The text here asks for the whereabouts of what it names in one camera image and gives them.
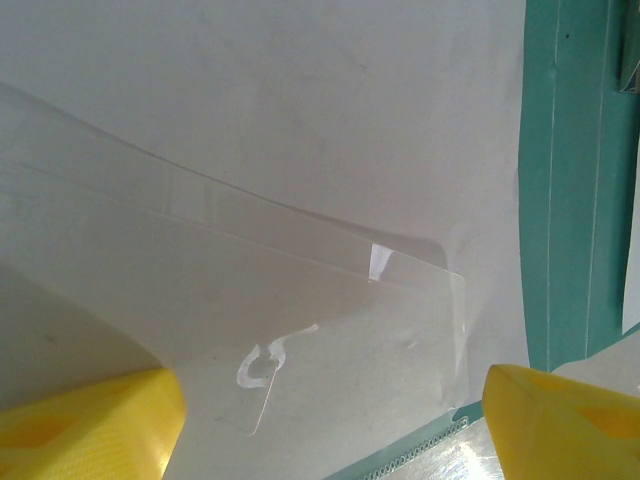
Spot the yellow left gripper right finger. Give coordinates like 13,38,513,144
481,363,640,480

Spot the white paper sheet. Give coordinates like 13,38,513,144
549,89,640,386
0,0,532,366

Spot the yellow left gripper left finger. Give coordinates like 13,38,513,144
0,367,188,480

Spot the clear plastic sleeve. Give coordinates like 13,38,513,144
0,82,474,436

